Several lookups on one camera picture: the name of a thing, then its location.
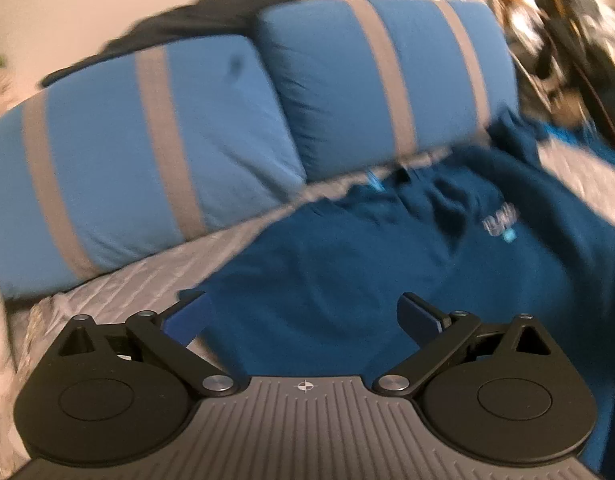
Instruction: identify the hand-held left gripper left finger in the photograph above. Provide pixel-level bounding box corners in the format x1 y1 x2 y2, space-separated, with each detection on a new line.
58 290 243 399

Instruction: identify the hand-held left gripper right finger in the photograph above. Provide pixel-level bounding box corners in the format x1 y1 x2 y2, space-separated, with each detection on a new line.
372 292 552 399

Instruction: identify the blue t-shirt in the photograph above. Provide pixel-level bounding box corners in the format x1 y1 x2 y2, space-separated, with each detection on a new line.
180 110 615 480

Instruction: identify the grey quilted bedspread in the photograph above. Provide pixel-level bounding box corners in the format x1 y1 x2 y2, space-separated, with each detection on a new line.
0 142 615 461

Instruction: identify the blue striped pillow with stain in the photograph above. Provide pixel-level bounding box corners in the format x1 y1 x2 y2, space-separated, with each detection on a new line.
0 35 308 301

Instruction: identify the blue grey-striped pillow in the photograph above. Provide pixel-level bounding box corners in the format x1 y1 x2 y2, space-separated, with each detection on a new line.
255 0 521 183

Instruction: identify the black garment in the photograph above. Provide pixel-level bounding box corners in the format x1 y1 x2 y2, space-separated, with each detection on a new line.
40 0 298 88

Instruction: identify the black backpack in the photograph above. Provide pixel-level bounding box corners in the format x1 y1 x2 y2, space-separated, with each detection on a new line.
532 0 615 156

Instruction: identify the bright blue cord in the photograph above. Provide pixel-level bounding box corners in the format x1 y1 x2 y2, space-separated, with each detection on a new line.
542 125 594 147

